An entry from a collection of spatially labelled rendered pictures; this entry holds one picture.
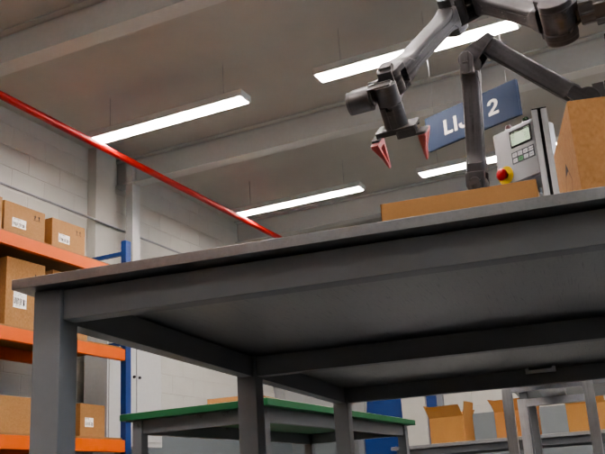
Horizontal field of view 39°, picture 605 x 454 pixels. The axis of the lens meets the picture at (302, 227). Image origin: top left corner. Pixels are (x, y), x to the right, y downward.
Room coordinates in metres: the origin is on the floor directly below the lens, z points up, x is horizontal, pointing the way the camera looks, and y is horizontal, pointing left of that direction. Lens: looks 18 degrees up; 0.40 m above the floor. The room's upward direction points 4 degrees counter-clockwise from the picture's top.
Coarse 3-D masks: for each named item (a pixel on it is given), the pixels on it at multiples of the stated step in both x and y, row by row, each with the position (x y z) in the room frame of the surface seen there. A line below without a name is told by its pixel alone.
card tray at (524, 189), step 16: (464, 192) 1.33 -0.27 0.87; (480, 192) 1.32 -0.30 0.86; (496, 192) 1.32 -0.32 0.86; (512, 192) 1.31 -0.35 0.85; (528, 192) 1.30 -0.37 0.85; (384, 208) 1.37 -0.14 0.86; (400, 208) 1.37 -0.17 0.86; (416, 208) 1.36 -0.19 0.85; (432, 208) 1.35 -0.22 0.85; (448, 208) 1.34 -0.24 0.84
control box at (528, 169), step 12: (528, 120) 2.42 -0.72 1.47; (504, 132) 2.50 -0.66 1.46; (552, 132) 2.46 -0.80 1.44; (504, 144) 2.51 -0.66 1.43; (528, 144) 2.43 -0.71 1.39; (552, 144) 2.45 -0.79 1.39; (504, 156) 2.51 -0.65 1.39; (504, 168) 2.52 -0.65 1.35; (516, 168) 2.48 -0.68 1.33; (528, 168) 2.44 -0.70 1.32; (504, 180) 2.52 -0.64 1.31; (516, 180) 2.49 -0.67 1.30; (540, 180) 2.47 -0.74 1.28
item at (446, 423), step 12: (432, 408) 8.11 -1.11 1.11; (444, 408) 8.07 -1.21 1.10; (456, 408) 8.02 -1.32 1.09; (468, 408) 8.17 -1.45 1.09; (432, 420) 8.20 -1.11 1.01; (444, 420) 8.14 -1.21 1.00; (456, 420) 8.08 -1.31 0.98; (468, 420) 8.17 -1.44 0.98; (432, 432) 8.20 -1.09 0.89; (444, 432) 8.15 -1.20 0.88; (456, 432) 8.09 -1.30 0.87; (468, 432) 8.14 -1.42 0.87
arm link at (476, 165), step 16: (464, 64) 2.31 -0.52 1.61; (464, 80) 2.34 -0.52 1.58; (480, 80) 2.35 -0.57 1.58; (464, 96) 2.36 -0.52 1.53; (480, 96) 2.35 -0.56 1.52; (464, 112) 2.37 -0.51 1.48; (480, 112) 2.35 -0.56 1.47; (480, 128) 2.36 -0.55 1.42; (480, 144) 2.37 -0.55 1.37; (480, 160) 2.37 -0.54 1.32; (480, 176) 2.38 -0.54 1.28
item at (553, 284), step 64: (576, 192) 1.25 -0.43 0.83; (192, 256) 1.45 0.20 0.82; (256, 256) 1.44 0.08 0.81; (576, 256) 1.58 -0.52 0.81; (192, 320) 1.95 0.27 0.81; (256, 320) 2.00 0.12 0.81; (320, 320) 2.05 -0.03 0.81; (384, 320) 2.10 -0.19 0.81; (448, 320) 2.16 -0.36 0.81; (512, 320) 2.22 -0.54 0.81; (384, 384) 3.44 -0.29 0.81
